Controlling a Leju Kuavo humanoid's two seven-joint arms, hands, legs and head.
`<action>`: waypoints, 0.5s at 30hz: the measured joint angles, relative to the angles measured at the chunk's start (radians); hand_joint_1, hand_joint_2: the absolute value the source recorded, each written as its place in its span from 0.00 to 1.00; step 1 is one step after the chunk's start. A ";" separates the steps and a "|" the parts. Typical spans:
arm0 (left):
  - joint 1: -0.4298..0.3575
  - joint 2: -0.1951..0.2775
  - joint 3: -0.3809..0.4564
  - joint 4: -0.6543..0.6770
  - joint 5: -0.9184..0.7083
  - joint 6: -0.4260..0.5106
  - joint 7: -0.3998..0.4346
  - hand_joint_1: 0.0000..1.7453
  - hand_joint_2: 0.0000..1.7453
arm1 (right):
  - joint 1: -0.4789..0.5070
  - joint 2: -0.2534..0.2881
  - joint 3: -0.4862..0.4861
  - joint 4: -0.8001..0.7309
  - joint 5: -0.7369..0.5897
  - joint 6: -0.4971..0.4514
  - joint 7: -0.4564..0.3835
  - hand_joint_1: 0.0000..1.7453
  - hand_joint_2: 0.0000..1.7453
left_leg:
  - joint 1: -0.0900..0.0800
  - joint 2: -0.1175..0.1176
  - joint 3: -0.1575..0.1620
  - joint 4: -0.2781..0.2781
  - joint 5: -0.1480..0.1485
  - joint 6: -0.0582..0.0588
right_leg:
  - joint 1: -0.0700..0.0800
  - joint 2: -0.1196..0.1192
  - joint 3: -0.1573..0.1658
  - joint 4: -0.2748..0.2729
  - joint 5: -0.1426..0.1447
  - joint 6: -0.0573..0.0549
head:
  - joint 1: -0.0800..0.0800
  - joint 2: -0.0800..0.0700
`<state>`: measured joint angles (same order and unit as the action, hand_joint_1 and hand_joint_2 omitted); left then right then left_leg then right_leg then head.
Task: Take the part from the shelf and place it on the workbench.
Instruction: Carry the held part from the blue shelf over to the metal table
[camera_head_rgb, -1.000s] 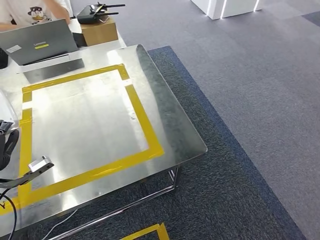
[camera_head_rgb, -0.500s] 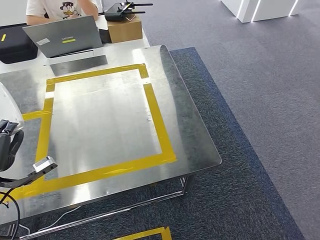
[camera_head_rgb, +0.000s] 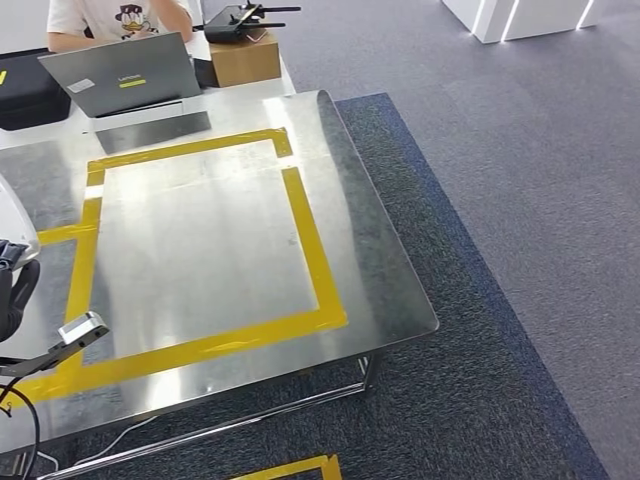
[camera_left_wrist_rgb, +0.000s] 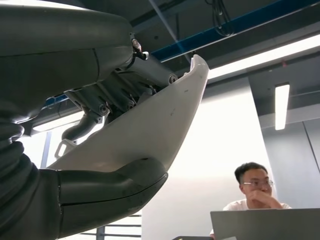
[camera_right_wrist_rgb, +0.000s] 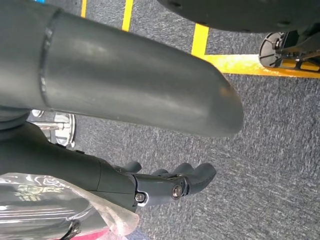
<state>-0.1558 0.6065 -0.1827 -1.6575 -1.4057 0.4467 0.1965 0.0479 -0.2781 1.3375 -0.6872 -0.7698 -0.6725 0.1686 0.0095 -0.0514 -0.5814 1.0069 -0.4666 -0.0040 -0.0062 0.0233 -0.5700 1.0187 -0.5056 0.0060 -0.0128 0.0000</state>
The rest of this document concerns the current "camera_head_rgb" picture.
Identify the person's left forearm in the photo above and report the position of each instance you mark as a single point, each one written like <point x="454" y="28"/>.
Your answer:
<point x="175" y="20"/>

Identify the white desk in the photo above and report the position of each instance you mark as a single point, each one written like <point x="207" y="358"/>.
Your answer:
<point x="250" y="89"/>

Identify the person's right forearm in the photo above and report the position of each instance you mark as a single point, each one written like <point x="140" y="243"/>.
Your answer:
<point x="70" y="42"/>

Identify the white curved plastic part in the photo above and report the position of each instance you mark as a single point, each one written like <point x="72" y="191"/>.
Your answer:
<point x="15" y="218"/>

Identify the person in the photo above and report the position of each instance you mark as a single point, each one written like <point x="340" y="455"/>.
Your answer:
<point x="110" y="16"/>

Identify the grey laptop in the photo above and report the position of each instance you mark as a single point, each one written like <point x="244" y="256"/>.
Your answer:
<point x="125" y="73"/>

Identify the yellow floor tape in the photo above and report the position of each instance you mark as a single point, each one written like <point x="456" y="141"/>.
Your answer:
<point x="300" y="469"/>

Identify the white lit plinth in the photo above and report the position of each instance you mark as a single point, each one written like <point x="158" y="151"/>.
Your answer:
<point x="525" y="16"/>

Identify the steel workbench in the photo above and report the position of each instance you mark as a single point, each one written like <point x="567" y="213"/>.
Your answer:
<point x="210" y="252"/>

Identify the black remote controller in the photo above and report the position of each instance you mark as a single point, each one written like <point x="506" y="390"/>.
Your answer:
<point x="225" y="28"/>

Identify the cardboard box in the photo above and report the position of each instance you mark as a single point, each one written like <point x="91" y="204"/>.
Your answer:
<point x="244" y="63"/>

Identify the black carry bag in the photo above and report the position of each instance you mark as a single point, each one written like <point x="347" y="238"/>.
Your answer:
<point x="27" y="93"/>

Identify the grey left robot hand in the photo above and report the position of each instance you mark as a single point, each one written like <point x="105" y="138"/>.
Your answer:
<point x="13" y="298"/>

